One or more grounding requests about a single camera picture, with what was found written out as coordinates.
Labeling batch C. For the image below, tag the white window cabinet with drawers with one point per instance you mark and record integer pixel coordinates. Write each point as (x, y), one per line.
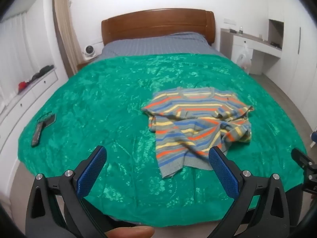
(37, 89)

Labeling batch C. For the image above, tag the green floral blanket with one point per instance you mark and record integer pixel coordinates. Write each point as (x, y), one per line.
(104, 99)

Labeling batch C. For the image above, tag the clear plastic bag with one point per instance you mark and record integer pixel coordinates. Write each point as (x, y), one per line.
(244, 59)

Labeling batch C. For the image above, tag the black phone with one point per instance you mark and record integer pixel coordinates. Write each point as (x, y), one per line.
(49, 119)

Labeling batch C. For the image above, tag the red cloth item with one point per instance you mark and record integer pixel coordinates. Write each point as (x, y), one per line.
(22, 86)

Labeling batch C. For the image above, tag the black remote control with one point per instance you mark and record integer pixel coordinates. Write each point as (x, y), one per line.
(37, 135)

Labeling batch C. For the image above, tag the black items on cabinet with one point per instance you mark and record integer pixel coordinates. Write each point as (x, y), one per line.
(42, 72)

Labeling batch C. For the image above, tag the white sheer curtain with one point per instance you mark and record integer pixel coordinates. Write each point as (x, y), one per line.
(22, 44)

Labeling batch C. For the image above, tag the white wardrobe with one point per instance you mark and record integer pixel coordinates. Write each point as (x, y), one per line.
(294, 42)

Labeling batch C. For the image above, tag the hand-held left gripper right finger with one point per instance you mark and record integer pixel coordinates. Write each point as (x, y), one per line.
(223, 173)

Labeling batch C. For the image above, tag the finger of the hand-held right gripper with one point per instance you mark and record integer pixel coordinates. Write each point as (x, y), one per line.
(298, 156)

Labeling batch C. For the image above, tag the beige curtain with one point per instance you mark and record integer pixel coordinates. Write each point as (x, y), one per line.
(65, 34)

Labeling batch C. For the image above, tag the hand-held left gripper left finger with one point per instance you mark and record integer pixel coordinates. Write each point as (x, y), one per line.
(91, 172)

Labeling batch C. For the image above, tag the white desk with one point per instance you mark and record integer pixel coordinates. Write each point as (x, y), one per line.
(250, 44)

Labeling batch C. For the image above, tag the striped knit sweater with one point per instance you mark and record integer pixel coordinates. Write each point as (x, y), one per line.
(195, 126)

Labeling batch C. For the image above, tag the white wall socket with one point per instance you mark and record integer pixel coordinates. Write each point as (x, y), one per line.
(229, 21)

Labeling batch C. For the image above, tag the wooden nightstand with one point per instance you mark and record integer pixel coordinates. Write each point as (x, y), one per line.
(86, 63)

